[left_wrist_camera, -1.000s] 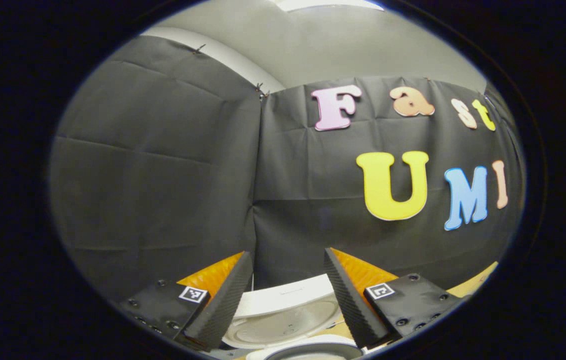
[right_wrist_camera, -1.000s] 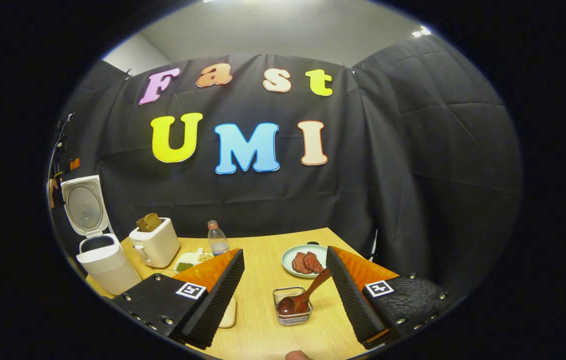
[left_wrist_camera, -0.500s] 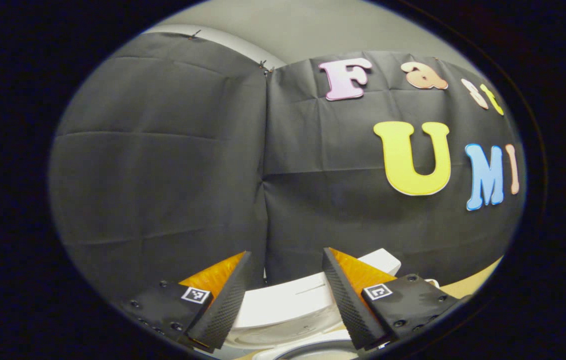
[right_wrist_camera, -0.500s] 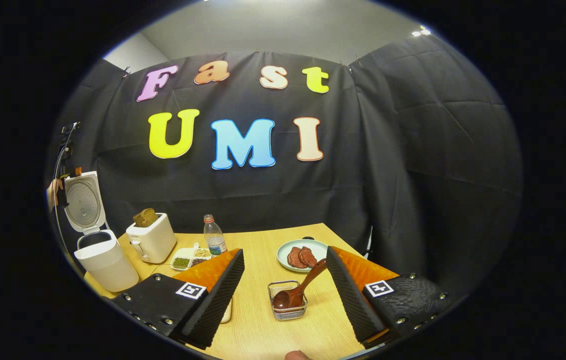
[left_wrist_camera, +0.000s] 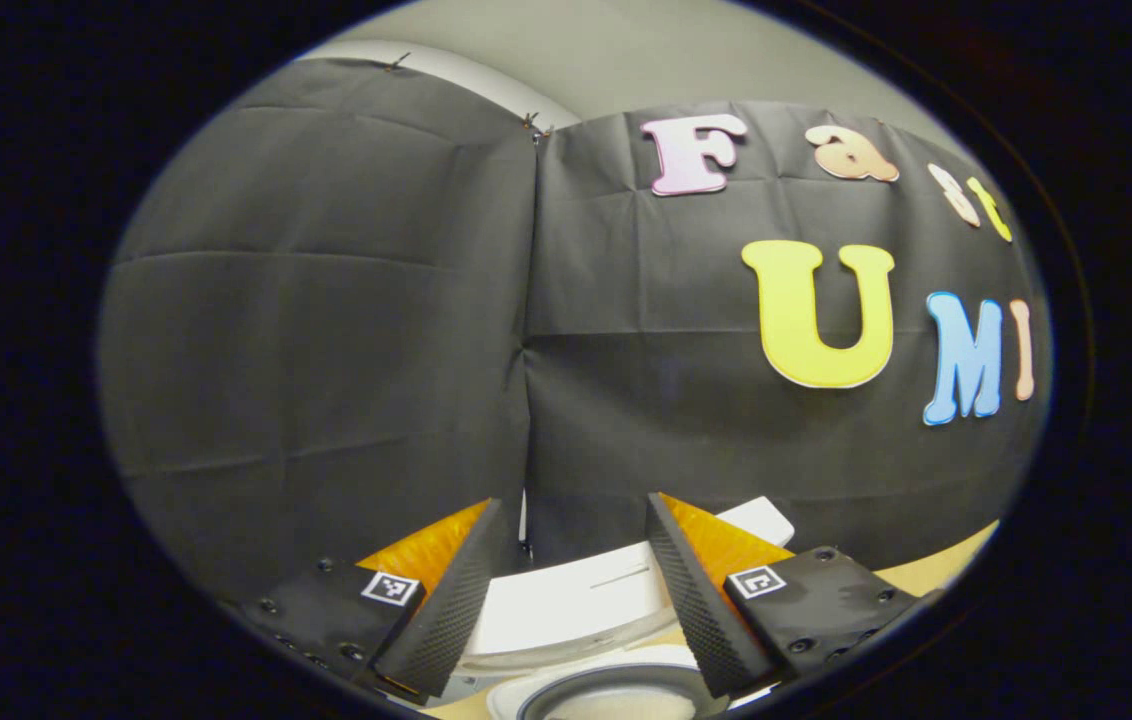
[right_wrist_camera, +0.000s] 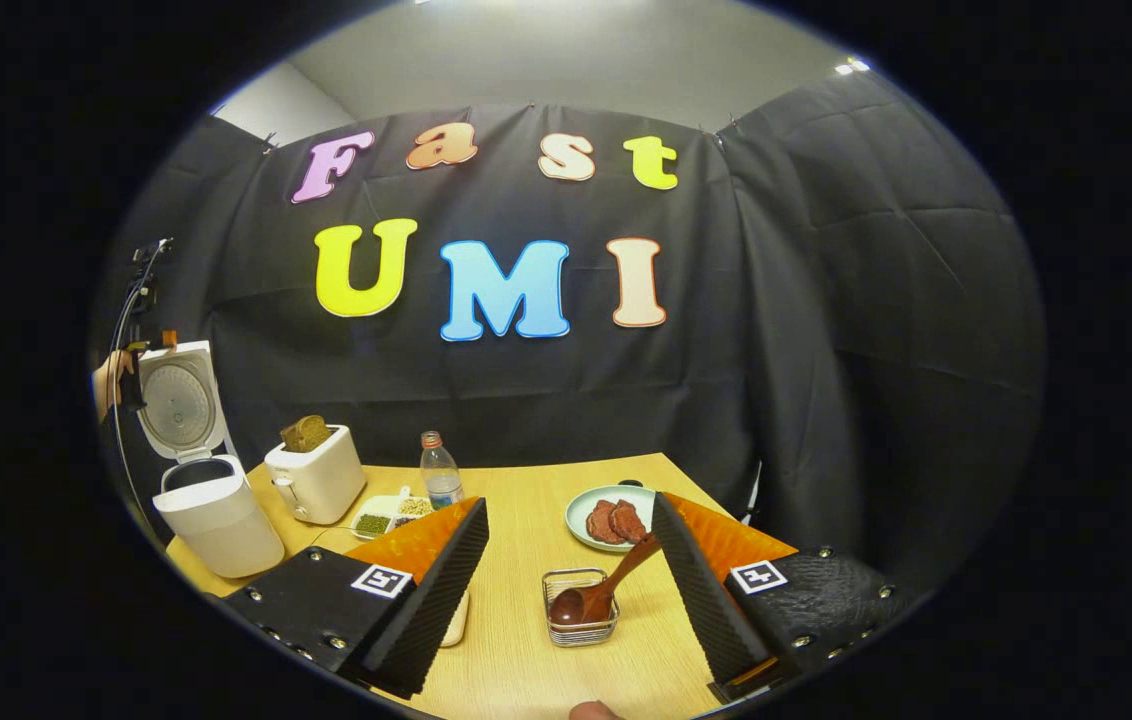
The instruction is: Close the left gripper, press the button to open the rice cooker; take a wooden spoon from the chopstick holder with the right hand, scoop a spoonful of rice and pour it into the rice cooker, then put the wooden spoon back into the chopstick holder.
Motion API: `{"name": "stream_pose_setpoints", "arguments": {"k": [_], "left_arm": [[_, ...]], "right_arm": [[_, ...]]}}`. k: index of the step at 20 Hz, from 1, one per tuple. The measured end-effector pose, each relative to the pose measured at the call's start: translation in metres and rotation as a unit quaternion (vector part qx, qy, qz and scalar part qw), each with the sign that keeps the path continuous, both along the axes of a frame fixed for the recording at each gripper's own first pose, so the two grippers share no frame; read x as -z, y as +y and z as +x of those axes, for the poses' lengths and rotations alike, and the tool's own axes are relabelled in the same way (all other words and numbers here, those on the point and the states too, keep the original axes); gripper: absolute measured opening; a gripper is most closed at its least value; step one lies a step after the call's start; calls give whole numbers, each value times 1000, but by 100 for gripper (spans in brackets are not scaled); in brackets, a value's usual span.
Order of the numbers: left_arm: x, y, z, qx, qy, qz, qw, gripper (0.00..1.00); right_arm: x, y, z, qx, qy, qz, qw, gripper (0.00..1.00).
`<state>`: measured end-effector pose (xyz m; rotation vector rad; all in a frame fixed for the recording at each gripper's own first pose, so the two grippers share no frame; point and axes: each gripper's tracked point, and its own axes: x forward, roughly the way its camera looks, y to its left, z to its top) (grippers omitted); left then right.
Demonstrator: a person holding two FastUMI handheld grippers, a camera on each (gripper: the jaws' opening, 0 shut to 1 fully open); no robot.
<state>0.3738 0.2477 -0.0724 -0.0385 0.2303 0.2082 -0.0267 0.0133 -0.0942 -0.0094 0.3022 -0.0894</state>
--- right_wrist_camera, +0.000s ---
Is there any thin black cable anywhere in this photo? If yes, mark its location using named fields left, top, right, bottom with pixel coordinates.
left=107, top=240, right=173, bottom=521

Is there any clear plastic water bottle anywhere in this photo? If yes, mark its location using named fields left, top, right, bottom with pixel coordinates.
left=419, top=431, right=465, bottom=511

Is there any black backdrop cloth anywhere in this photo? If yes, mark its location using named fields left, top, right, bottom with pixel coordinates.
left=91, top=70, right=1047, bottom=601

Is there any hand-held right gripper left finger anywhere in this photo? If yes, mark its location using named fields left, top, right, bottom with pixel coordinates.
left=224, top=497, right=490, bottom=701

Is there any brown bread slice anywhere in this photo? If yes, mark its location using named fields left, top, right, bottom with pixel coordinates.
left=279, top=415, right=332, bottom=453

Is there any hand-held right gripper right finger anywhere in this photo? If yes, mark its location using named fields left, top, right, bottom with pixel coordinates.
left=651, top=492, right=912, bottom=704

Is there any white rice cooker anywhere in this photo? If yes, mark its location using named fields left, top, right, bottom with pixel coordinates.
left=136, top=340, right=287, bottom=579

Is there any small cream dish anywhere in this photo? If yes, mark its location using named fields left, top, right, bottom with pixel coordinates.
left=440, top=590, right=471, bottom=648

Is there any pale green plate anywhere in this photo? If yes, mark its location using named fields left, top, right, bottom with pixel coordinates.
left=566, top=485, right=657, bottom=553

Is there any white toaster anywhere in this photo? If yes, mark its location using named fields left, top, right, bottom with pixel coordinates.
left=264, top=424, right=368, bottom=526

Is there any brown wooden spoon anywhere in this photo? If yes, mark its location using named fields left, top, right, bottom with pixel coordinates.
left=549, top=533, right=664, bottom=626

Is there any white divided rice dish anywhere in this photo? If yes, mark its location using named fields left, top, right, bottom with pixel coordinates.
left=351, top=487, right=437, bottom=541

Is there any red meat slice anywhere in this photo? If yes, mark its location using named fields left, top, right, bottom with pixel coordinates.
left=609, top=499, right=649, bottom=543
left=586, top=502, right=627, bottom=546

